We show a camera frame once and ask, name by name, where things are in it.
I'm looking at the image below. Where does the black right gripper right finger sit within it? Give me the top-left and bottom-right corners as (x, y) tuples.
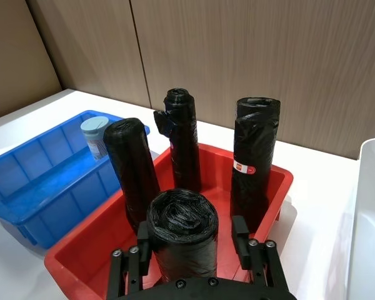
(231, 215), (291, 296)

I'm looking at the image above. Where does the blue plastic bin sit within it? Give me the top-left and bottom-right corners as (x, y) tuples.
(0, 109), (151, 250)

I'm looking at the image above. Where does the red plastic bin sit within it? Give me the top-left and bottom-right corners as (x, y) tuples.
(44, 142), (294, 300)

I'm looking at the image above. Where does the white plastic bin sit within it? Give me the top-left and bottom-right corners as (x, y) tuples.
(347, 136), (375, 300)

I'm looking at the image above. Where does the black bag roll, red label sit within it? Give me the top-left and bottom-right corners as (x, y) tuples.
(230, 97), (282, 234)

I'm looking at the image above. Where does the black bag roll, loose flap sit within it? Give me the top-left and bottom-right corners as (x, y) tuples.
(152, 87), (203, 192)

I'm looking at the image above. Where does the black bag roll, crinkled top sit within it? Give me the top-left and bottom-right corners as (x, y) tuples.
(146, 188), (219, 282)

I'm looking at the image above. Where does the pale blue lidded jar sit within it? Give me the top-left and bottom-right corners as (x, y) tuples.
(80, 116), (110, 161)

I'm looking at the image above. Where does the black bag roll, smooth top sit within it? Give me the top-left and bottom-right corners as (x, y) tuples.
(103, 117), (161, 234)

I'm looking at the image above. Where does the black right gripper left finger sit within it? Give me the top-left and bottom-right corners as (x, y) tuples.
(106, 219), (153, 300)

